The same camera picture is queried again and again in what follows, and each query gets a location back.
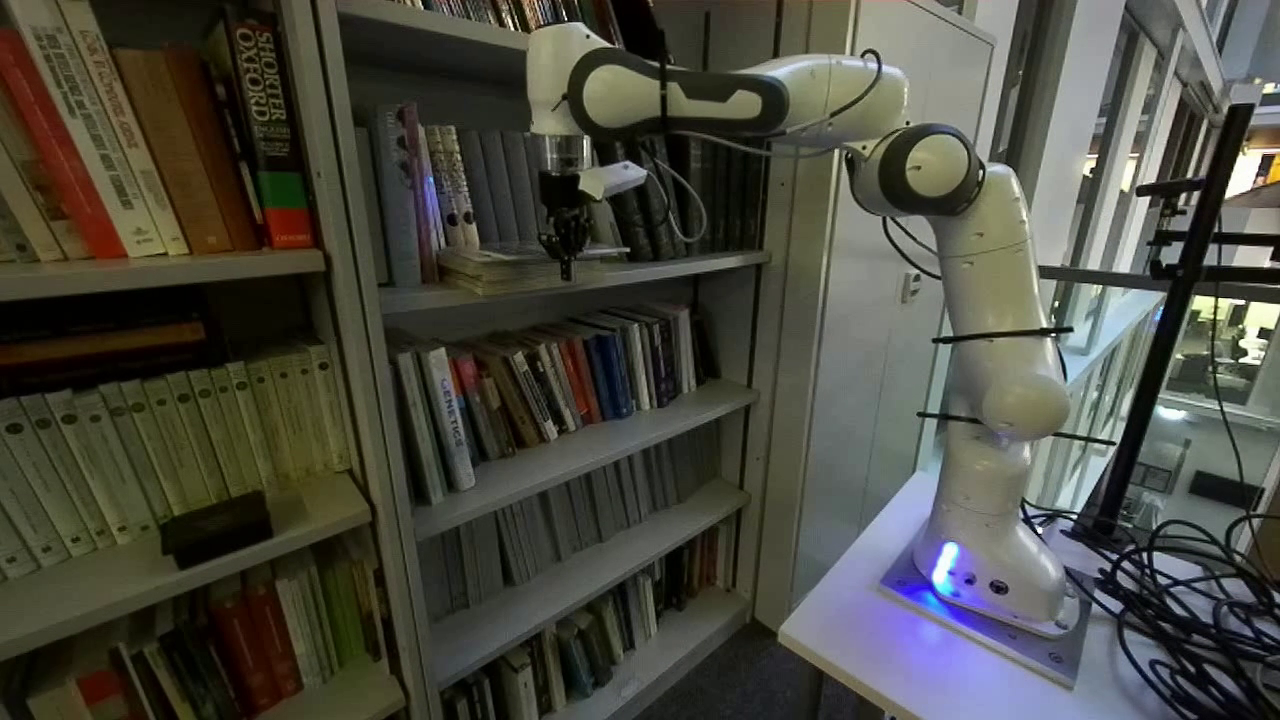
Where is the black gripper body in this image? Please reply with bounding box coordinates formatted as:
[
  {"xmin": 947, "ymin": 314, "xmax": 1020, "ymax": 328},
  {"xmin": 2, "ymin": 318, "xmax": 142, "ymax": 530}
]
[{"xmin": 538, "ymin": 137, "xmax": 590, "ymax": 257}]

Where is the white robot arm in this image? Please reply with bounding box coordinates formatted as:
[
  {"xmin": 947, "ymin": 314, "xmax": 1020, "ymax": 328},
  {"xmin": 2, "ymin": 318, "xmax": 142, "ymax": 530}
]
[{"xmin": 522, "ymin": 20, "xmax": 1067, "ymax": 634}]

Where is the stack of thin flat books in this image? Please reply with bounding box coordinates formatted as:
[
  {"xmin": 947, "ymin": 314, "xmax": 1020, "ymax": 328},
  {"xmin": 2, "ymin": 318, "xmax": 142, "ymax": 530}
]
[{"xmin": 440, "ymin": 252, "xmax": 619, "ymax": 294}]

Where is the black box on shelf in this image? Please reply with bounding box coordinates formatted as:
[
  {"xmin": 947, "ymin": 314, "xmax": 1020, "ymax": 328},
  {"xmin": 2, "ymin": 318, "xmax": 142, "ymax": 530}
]
[{"xmin": 160, "ymin": 493, "xmax": 270, "ymax": 567}]

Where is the grey metal bookshelf right unit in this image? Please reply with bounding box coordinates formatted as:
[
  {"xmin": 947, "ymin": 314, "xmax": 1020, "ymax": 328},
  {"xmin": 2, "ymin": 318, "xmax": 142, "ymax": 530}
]
[{"xmin": 310, "ymin": 0, "xmax": 784, "ymax": 720}]

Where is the grey metal bookshelf unit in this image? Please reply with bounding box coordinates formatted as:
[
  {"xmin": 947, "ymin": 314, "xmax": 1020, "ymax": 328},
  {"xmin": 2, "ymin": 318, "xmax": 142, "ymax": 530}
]
[
  {"xmin": 0, "ymin": 0, "xmax": 406, "ymax": 720},
  {"xmin": 310, "ymin": 0, "xmax": 784, "ymax": 720}
]

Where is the dark book with green base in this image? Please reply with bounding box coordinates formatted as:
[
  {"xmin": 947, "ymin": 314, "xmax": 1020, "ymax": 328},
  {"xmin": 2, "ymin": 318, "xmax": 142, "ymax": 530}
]
[{"xmin": 207, "ymin": 2, "xmax": 315, "ymax": 252}]

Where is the brown hardcover book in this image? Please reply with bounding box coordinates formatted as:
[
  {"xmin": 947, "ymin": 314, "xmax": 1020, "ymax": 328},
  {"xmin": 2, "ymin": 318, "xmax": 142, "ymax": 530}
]
[{"xmin": 114, "ymin": 47, "xmax": 254, "ymax": 257}]

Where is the grey metal bookshelf left unit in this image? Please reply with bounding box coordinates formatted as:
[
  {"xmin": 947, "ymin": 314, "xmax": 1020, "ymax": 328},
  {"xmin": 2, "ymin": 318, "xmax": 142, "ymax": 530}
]
[{"xmin": 0, "ymin": 0, "xmax": 406, "ymax": 720}]

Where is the white table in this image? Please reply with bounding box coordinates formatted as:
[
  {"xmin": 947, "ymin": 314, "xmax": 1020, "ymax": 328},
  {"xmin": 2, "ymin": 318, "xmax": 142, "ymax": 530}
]
[{"xmin": 776, "ymin": 463, "xmax": 1280, "ymax": 720}]

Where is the red spined book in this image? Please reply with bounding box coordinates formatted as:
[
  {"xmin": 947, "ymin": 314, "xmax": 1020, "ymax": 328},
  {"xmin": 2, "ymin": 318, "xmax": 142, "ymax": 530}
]
[{"xmin": 0, "ymin": 29, "xmax": 123, "ymax": 258}]

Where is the black metal stand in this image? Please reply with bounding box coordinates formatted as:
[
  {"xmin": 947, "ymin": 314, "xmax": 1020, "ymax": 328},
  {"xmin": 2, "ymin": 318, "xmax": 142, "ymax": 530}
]
[{"xmin": 1074, "ymin": 85, "xmax": 1275, "ymax": 540}]

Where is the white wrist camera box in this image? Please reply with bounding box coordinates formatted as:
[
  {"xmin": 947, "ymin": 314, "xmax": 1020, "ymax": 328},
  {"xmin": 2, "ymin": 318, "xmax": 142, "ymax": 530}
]
[{"xmin": 581, "ymin": 158, "xmax": 649, "ymax": 199}]

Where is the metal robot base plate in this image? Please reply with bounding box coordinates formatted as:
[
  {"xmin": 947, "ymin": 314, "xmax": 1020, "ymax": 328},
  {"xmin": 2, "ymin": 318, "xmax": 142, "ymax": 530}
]
[{"xmin": 878, "ymin": 540, "xmax": 1090, "ymax": 688}]

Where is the black cable bundle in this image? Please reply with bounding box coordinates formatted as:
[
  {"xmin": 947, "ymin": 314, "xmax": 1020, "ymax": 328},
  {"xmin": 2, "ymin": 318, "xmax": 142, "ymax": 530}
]
[{"xmin": 1023, "ymin": 510, "xmax": 1280, "ymax": 720}]

